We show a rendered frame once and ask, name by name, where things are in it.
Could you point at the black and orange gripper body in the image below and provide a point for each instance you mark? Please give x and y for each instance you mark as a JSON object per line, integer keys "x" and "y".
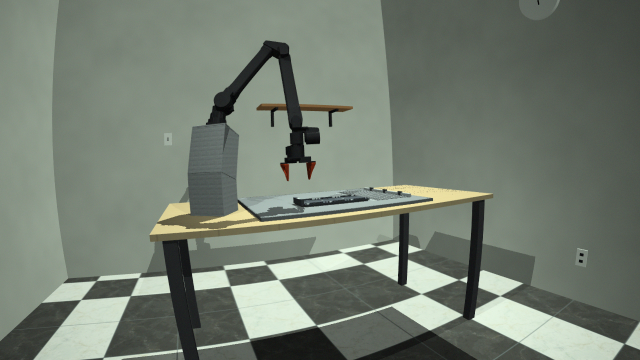
{"x": 297, "y": 155}

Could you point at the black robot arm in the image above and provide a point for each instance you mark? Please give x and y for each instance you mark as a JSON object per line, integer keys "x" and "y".
{"x": 224, "y": 101}

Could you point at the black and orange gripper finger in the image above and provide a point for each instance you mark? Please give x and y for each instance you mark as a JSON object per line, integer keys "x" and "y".
{"x": 285, "y": 168}
{"x": 310, "y": 166}

